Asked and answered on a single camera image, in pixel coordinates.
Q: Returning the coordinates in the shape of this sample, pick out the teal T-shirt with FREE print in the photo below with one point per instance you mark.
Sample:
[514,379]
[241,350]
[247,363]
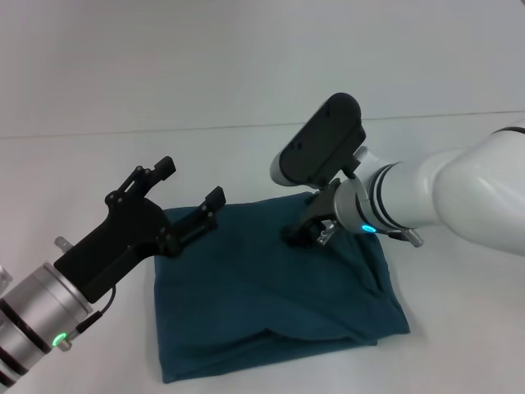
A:
[266,308]

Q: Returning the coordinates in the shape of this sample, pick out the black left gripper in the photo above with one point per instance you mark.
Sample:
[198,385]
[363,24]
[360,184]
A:
[115,246]

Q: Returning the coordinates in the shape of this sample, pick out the silver left camera mount bracket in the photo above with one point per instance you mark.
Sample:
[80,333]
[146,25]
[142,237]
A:
[63,243]

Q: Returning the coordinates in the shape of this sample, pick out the knurled silver right clamp screw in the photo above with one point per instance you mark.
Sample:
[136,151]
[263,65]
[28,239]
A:
[412,238]

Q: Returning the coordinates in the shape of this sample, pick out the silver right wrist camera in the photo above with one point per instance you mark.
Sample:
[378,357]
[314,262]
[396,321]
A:
[320,139]

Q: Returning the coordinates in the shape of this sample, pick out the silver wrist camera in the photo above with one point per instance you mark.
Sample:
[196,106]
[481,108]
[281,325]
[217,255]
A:
[5,279]
[320,139]

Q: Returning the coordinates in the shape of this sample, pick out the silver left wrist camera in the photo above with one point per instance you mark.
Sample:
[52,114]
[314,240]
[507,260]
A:
[5,279]

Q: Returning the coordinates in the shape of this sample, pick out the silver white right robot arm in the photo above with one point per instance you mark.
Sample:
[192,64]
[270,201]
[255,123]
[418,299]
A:
[451,193]

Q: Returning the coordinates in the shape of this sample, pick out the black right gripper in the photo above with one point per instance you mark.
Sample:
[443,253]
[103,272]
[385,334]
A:
[316,213]

